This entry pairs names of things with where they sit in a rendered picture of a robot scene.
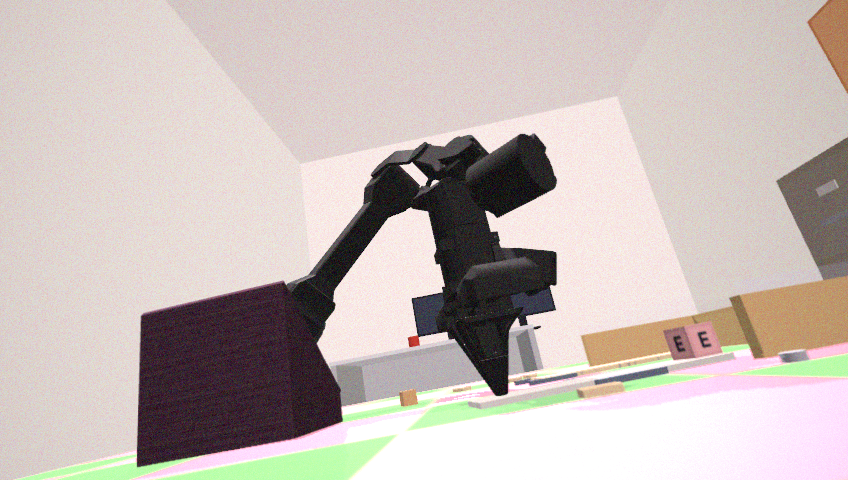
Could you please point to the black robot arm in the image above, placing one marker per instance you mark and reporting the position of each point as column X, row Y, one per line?
column 471, row 181

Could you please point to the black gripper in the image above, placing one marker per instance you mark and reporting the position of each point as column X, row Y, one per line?
column 478, row 310

